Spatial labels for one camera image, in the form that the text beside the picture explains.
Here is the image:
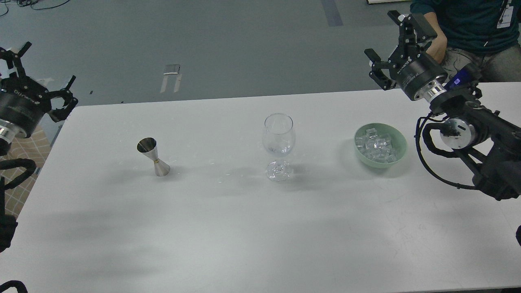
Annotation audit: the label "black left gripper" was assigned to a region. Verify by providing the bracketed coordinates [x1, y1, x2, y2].
[0, 42, 78, 139]

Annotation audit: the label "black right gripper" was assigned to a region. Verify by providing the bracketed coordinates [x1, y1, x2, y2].
[363, 11, 448, 101]

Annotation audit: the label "steel cocktail jigger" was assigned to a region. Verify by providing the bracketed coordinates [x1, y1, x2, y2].
[136, 137, 171, 177]

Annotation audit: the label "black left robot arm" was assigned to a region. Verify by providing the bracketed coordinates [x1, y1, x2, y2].
[0, 42, 78, 251]

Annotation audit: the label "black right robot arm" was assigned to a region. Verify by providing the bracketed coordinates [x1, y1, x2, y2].
[364, 11, 521, 201]

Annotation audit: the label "clear ice cubes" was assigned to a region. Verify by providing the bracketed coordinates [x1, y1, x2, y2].
[354, 127, 399, 164]

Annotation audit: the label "clear wine glass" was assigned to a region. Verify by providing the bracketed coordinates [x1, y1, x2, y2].
[262, 113, 296, 182]

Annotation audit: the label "person's bare hand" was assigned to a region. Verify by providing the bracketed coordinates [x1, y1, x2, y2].
[426, 24, 448, 64]

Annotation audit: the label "beige checked cushion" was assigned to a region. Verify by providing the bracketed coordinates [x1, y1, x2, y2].
[0, 122, 52, 218]

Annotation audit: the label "person in teal sweater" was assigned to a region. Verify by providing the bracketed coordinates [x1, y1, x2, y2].
[410, 0, 521, 82]

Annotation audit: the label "green bowl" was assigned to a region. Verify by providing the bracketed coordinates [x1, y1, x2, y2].
[354, 123, 407, 168]

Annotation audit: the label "black floor cables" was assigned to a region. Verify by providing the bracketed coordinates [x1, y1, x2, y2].
[0, 0, 70, 17]

